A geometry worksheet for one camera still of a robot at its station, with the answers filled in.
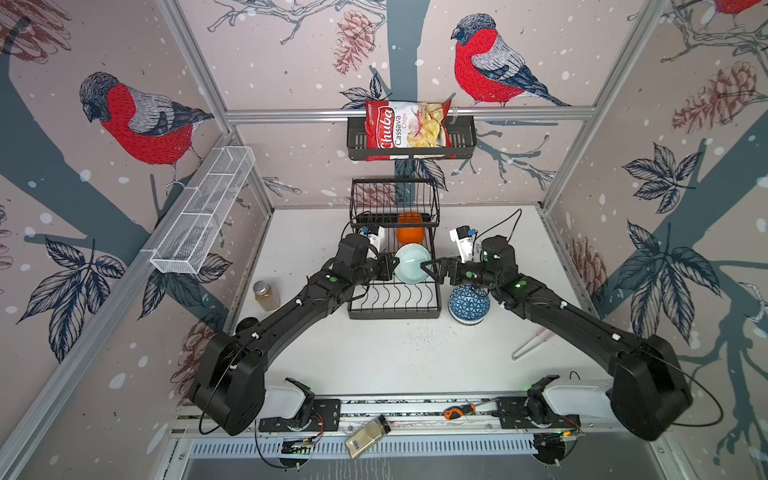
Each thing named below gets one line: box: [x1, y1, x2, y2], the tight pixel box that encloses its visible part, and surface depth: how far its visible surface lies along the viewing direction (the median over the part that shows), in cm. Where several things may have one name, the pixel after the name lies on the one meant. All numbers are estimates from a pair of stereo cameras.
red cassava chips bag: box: [365, 100, 457, 161], surface depth 89 cm
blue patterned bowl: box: [448, 284, 491, 326], surface depth 88 cm
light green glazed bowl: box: [394, 243, 432, 285], surface depth 83 cm
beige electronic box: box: [344, 414, 391, 459], surface depth 69 cm
